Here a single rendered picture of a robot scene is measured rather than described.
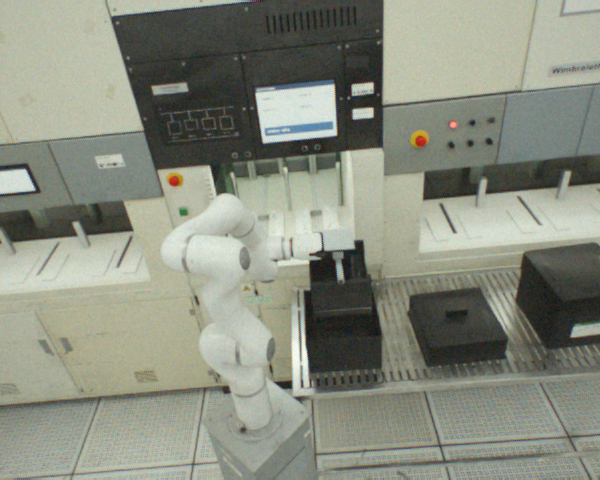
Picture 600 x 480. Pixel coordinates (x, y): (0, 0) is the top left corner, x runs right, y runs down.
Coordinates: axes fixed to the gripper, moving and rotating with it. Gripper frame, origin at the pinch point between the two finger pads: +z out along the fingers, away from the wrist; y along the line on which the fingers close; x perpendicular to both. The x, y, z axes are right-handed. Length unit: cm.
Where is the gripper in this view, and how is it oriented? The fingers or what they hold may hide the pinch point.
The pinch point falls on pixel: (336, 243)
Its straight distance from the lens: 165.4
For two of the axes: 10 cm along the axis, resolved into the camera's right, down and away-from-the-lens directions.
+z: 10.0, -0.9, -0.4
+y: 0.2, 5.8, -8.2
